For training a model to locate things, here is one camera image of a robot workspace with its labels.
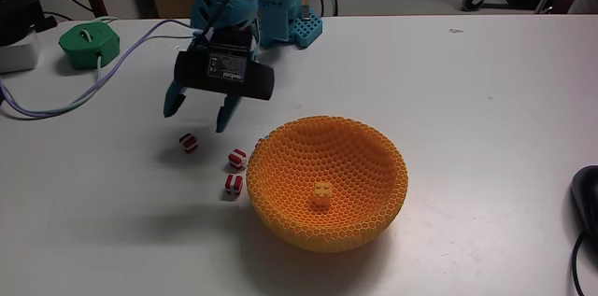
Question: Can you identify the black adapter cable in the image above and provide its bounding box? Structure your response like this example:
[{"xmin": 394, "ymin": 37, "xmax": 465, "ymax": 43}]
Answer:
[{"xmin": 36, "ymin": 0, "xmax": 95, "ymax": 14}]

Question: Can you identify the green hexagonal box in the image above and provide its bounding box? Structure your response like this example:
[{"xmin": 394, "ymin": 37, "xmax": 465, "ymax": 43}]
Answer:
[{"xmin": 57, "ymin": 21, "xmax": 121, "ymax": 71}]

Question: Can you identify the black power adapter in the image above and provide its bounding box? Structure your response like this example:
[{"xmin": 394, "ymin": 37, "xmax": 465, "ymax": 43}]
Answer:
[{"xmin": 0, "ymin": 0, "xmax": 47, "ymax": 48}]

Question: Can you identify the black mouse cable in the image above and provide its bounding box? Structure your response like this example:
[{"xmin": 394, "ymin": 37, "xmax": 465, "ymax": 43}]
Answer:
[{"xmin": 571, "ymin": 232, "xmax": 591, "ymax": 296}]

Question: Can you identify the black camera box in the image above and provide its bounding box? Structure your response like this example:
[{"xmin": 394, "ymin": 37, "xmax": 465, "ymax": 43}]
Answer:
[{"xmin": 173, "ymin": 50, "xmax": 276, "ymax": 102}]

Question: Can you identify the purple cable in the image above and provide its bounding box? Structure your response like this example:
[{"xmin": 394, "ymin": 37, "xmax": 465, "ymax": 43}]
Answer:
[{"xmin": 0, "ymin": 18, "xmax": 197, "ymax": 120}]

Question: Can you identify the black computer mouse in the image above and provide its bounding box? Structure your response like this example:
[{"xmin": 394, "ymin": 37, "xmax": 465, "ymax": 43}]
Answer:
[{"xmin": 570, "ymin": 164, "xmax": 598, "ymax": 241}]

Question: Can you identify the teal perforated base plate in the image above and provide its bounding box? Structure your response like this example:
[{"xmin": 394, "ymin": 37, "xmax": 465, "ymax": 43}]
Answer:
[{"xmin": 289, "ymin": 9, "xmax": 324, "ymax": 49}]

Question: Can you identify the yellow cube piece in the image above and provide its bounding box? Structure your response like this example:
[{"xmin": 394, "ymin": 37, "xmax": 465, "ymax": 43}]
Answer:
[{"xmin": 311, "ymin": 180, "xmax": 334, "ymax": 211}]

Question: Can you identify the yellow honeycomb basket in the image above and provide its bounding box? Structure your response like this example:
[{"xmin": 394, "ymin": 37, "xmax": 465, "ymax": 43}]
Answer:
[{"xmin": 246, "ymin": 115, "xmax": 409, "ymax": 254}]

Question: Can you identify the pale green cable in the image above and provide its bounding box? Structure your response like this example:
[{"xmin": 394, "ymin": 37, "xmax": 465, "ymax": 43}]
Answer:
[{"xmin": 0, "ymin": 52, "xmax": 104, "ymax": 119}]

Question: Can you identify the white box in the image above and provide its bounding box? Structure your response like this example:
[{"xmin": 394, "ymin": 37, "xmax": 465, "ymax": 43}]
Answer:
[{"xmin": 0, "ymin": 29, "xmax": 41, "ymax": 75}]

